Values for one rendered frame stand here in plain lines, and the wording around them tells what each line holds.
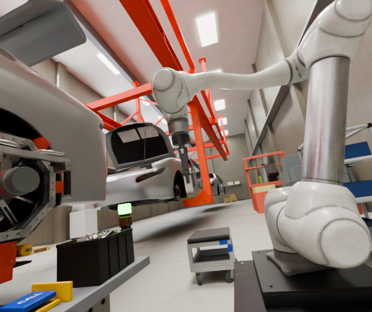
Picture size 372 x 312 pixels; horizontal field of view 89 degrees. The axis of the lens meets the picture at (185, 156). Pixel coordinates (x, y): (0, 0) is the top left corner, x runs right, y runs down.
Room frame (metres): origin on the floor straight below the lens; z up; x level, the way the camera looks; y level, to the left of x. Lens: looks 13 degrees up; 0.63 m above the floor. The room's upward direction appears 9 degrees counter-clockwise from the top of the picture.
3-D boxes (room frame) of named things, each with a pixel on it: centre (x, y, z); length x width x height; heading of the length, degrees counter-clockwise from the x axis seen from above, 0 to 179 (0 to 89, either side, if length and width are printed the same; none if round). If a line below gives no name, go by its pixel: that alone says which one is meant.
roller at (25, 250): (1.09, 1.01, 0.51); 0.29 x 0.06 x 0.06; 75
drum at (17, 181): (0.93, 0.88, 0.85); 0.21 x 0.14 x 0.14; 75
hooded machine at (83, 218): (6.60, 3.69, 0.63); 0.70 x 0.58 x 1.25; 169
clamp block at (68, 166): (1.06, 0.71, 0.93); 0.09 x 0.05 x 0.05; 75
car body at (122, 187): (5.82, 0.66, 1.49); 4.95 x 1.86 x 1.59; 165
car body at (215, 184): (11.73, -0.94, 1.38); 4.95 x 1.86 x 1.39; 165
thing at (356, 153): (1.69, -1.29, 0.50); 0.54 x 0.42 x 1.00; 165
